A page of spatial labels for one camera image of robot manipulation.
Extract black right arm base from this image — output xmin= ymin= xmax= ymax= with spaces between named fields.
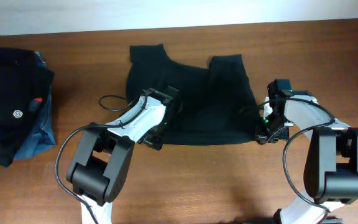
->
xmin=273 ymin=209 xmax=344 ymax=224

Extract black folded garment with logo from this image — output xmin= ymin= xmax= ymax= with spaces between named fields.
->
xmin=0 ymin=47 xmax=54 ymax=167

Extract dark green t-shirt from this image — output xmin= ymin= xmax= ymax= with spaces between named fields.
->
xmin=126 ymin=44 xmax=260 ymax=146

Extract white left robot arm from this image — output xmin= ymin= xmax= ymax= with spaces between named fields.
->
xmin=67 ymin=86 xmax=180 ymax=223

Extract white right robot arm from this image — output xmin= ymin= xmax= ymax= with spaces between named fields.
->
xmin=255 ymin=79 xmax=358 ymax=224

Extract folded blue jeans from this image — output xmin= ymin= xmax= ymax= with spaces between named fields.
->
xmin=10 ymin=49 xmax=56 ymax=160

